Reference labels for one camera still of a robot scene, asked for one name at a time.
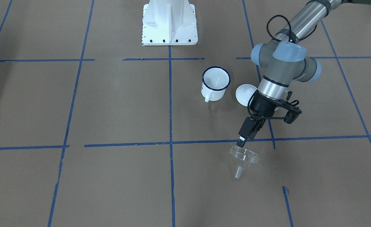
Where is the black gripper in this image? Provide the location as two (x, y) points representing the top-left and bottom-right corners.
(237, 91), (283, 148)

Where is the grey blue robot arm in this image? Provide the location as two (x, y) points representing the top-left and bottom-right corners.
(237, 0), (371, 148)

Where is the white blue-rimmed enamel mug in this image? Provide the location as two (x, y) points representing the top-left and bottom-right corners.
(201, 66), (231, 102)

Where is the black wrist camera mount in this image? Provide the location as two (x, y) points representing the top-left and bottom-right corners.
(275, 91), (302, 124)

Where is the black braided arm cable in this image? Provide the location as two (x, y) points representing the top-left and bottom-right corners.
(266, 15), (318, 43)

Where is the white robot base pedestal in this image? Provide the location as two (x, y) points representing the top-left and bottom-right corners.
(141, 0), (198, 46)

